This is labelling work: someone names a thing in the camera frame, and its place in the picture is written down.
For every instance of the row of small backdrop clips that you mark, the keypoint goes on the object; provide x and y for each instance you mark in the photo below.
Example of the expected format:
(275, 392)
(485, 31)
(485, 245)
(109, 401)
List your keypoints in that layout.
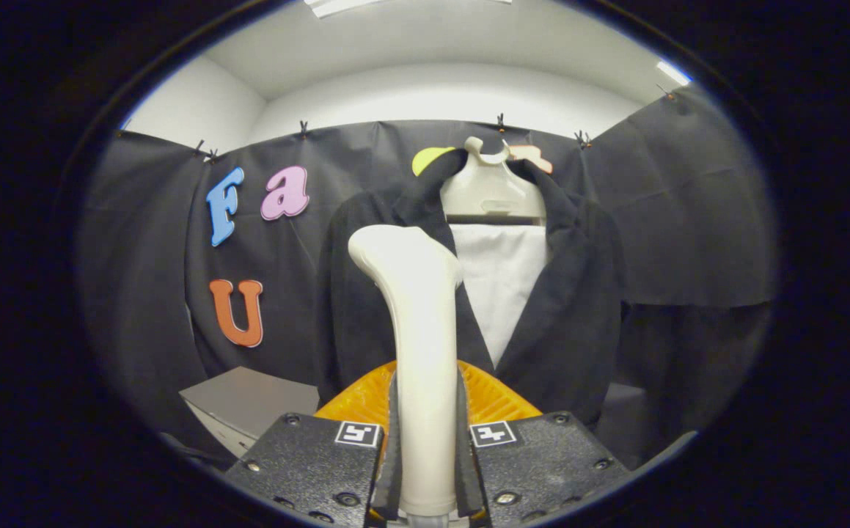
(303, 129)

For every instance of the small ceiling light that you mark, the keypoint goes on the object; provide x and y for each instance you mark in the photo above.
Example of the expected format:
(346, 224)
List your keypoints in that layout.
(672, 72)

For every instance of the white plastic hanger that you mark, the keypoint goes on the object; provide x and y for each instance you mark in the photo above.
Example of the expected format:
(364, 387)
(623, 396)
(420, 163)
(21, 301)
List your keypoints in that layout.
(487, 194)

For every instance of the grey cabinet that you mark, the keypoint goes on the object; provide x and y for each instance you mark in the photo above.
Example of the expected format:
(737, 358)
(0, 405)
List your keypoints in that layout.
(248, 400)

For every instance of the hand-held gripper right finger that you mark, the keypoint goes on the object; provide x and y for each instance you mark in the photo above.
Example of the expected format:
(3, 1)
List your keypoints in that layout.
(469, 484)

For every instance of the large ceiling light panel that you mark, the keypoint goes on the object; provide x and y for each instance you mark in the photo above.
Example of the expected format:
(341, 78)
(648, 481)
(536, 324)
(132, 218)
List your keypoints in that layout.
(333, 6)

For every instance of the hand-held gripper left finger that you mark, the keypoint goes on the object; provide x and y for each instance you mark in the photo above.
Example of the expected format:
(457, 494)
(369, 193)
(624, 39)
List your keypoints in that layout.
(388, 484)

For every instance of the white garment steamer head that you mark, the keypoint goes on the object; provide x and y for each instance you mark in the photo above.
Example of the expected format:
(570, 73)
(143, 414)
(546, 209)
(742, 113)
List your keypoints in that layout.
(424, 330)

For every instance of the black jacket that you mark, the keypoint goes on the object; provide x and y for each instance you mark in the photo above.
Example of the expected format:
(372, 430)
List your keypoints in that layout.
(571, 330)

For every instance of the black backdrop cloth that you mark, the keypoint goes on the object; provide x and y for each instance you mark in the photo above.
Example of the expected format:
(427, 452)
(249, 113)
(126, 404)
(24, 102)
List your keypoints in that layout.
(689, 220)

